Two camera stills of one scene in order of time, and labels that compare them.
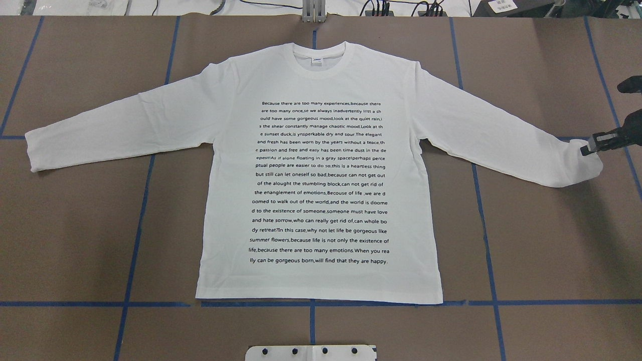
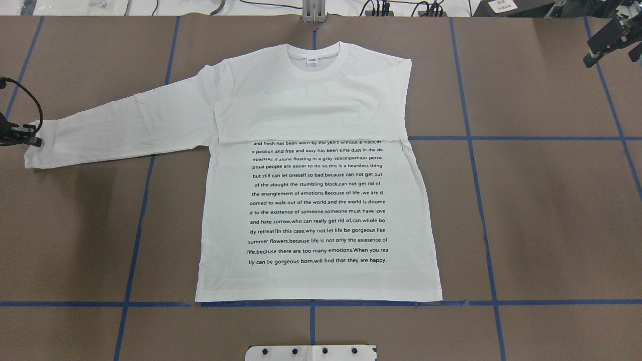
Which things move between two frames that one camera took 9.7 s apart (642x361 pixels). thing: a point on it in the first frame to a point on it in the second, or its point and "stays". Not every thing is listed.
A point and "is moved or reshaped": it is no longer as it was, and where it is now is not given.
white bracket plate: (311, 353) stays
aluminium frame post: (314, 11) stays
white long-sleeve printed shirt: (320, 171) is moved or reshaped
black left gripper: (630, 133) to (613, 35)
